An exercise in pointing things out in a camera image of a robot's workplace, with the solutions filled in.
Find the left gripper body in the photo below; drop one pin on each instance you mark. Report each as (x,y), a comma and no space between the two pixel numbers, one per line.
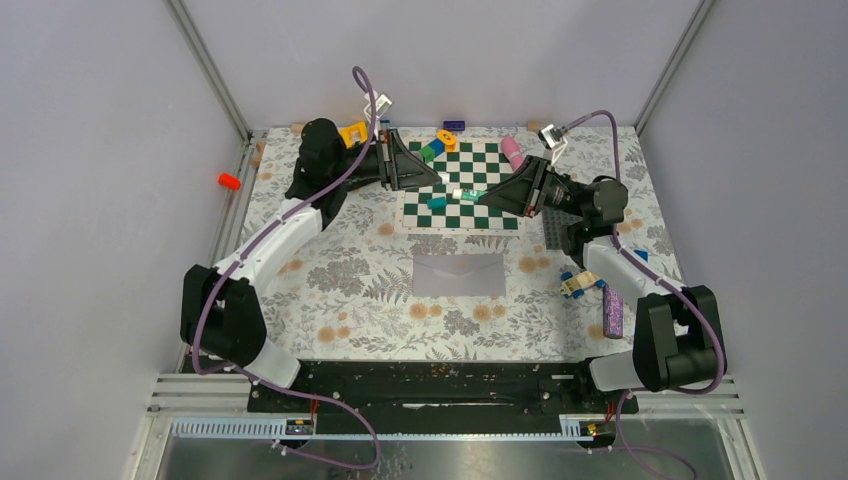
(386,160)

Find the teal cube block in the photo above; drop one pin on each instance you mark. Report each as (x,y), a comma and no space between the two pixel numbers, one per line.
(436,203)

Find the grey lego baseplate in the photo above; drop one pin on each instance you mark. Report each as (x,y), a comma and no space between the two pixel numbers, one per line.
(555,224)

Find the green white chessboard mat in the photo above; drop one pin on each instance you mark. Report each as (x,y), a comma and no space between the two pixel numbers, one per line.
(451,206)

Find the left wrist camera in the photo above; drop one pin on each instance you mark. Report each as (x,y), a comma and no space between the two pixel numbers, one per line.
(377,105)

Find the small green white bottle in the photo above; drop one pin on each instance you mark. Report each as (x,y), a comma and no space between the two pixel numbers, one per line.
(467,195)

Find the orange cap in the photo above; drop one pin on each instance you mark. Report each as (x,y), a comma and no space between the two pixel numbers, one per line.
(229,181)

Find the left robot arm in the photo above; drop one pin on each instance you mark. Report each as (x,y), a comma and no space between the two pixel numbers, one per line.
(221,310)

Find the floral table cloth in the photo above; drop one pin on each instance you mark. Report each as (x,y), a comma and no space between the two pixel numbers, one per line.
(349,293)

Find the purple lego brick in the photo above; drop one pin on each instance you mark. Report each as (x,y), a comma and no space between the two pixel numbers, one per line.
(454,125)

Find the colourful block chain toy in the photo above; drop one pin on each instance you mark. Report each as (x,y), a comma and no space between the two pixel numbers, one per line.
(445,141)

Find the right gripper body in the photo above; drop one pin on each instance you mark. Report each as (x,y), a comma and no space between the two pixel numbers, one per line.
(548,190)

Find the yellow triangle toy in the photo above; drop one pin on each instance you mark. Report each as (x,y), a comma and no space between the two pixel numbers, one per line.
(355,134)

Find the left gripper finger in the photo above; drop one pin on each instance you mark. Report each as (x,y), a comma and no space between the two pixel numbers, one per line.
(404,160)
(416,178)

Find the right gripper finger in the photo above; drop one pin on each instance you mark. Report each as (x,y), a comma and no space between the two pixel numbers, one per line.
(513,196)
(531,173)

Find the beige toy car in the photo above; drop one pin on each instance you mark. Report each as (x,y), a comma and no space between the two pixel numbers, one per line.
(574,285)

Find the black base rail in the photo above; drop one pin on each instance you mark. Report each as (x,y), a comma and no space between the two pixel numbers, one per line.
(450,398)

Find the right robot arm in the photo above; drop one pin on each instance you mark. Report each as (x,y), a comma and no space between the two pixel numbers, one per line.
(677,340)

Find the purple glitter microphone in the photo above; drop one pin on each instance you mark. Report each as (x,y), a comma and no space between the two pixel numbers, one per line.
(613,314)

